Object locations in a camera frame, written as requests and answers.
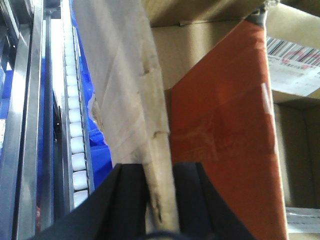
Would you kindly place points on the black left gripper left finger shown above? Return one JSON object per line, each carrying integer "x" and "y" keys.
{"x": 114, "y": 211}

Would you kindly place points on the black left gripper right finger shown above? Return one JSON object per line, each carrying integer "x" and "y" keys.
{"x": 203, "y": 213}

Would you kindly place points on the cardboard box red print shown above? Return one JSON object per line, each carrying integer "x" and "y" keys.
{"x": 242, "y": 81}

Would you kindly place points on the plain torn cardboard box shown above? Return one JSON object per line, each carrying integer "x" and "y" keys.
{"x": 124, "y": 67}

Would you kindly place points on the blue storage bin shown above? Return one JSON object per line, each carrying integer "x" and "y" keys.
{"x": 100, "y": 153}

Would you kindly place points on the white roller conveyor track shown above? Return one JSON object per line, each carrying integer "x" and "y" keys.
{"x": 80, "y": 169}

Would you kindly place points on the stainless steel shelf rail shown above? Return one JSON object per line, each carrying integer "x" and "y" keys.
{"x": 28, "y": 114}

